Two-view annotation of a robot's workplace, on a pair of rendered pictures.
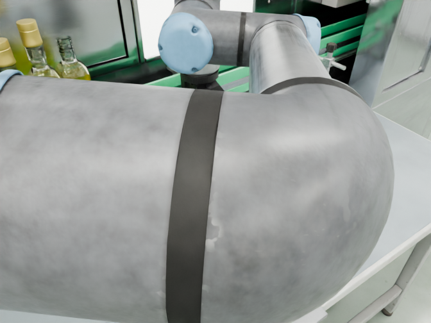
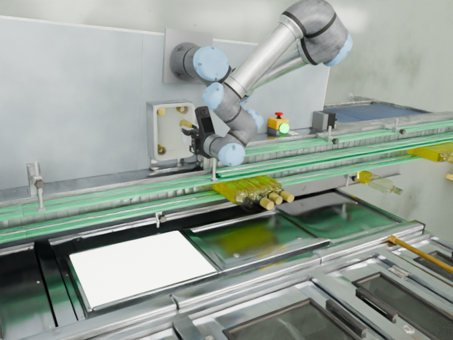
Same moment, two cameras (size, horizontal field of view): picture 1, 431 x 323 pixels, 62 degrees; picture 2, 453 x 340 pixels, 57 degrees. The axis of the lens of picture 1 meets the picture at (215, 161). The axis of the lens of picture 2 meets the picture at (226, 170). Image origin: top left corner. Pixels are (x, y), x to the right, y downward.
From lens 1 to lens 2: 138 cm
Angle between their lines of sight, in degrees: 61
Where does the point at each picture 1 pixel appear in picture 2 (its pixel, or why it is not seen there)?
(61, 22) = (238, 235)
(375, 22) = not seen: outside the picture
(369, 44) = not seen: outside the picture
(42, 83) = (340, 42)
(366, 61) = not seen: outside the picture
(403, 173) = (27, 65)
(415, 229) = (74, 27)
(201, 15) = (251, 122)
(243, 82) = (110, 194)
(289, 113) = (323, 14)
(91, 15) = (222, 240)
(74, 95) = (340, 36)
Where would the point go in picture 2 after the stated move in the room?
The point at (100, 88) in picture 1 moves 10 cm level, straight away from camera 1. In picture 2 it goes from (336, 36) to (325, 68)
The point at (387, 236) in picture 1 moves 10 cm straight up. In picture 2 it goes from (95, 37) to (102, 38)
